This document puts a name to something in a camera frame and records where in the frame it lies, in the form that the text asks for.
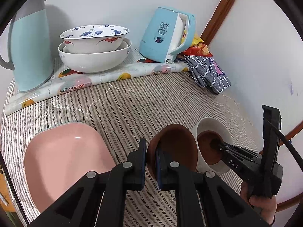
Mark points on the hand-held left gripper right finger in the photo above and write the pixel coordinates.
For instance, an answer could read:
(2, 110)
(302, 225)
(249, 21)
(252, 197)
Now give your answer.
(159, 170)

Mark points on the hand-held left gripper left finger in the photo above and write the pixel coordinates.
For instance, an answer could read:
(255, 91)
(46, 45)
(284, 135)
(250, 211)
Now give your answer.
(139, 167)

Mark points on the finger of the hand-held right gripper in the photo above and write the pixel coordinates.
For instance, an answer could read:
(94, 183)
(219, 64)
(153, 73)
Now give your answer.
(239, 150)
(217, 145)

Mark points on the small brown clay bowl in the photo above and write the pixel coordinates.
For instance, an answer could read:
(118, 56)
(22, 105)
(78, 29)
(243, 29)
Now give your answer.
(180, 146)
(206, 151)

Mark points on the pink square plate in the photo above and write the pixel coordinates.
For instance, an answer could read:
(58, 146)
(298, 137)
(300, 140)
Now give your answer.
(66, 160)

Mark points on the person's right hand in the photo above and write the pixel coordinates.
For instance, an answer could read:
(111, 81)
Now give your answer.
(262, 205)

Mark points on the striped grey tablecloth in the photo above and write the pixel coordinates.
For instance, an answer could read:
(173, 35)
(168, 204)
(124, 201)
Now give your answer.
(142, 104)

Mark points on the grey checked cloth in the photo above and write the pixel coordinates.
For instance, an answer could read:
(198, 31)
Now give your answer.
(208, 75)

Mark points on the red snack bag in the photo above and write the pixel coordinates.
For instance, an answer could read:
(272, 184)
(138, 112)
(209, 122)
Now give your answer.
(198, 50)

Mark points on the white door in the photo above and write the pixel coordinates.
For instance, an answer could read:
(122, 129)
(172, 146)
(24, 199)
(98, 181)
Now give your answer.
(260, 52)

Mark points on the fruit print plastic mat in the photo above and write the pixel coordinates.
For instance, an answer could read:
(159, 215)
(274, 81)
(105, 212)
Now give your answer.
(78, 84)

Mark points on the yellow snack bag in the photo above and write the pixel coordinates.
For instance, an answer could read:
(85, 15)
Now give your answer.
(196, 39)

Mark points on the large white ceramic bowl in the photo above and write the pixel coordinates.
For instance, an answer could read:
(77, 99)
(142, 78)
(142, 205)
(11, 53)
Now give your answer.
(94, 62)

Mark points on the light blue electric kettle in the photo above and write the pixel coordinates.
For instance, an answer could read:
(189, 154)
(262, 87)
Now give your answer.
(158, 40)

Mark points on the crane print ceramic bowl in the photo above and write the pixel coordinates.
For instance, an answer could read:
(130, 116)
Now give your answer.
(94, 43)

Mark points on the light blue thermos jug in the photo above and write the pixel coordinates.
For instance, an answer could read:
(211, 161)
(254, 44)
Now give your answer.
(30, 52)

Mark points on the brown wooden door frame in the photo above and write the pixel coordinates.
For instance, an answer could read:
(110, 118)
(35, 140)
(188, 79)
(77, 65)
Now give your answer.
(224, 7)

